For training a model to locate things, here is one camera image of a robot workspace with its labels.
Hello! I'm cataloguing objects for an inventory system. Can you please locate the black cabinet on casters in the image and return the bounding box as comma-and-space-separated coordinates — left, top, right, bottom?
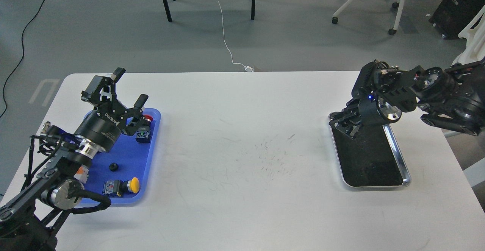
429, 0, 485, 39

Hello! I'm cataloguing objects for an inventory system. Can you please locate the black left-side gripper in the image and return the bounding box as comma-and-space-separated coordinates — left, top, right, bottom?
74, 67, 149, 152

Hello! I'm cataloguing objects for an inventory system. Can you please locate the blue plastic tray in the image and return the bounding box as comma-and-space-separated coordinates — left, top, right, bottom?
83, 108, 162, 207

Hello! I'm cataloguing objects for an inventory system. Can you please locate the silver metal tray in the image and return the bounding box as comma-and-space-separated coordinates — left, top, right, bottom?
332, 125, 411, 190

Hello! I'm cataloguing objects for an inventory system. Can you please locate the black left-side robot arm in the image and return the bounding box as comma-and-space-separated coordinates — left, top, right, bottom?
0, 68, 148, 251

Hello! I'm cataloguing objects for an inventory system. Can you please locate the white chair at right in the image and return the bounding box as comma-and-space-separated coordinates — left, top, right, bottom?
452, 6, 485, 65

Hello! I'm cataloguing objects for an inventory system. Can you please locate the red emergency stop button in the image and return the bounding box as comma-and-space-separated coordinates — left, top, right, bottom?
135, 114, 153, 144

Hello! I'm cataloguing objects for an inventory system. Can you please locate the green orange push button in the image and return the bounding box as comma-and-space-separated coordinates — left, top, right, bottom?
73, 166, 89, 184

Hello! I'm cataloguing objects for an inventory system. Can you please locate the yellow push button switch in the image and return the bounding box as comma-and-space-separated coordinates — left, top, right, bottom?
102, 177, 140, 197

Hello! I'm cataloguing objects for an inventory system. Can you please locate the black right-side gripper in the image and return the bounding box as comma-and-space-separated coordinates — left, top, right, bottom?
329, 100, 387, 139

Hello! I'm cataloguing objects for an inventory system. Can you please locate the black right-side robot arm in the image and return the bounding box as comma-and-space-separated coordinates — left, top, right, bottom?
329, 60, 485, 139

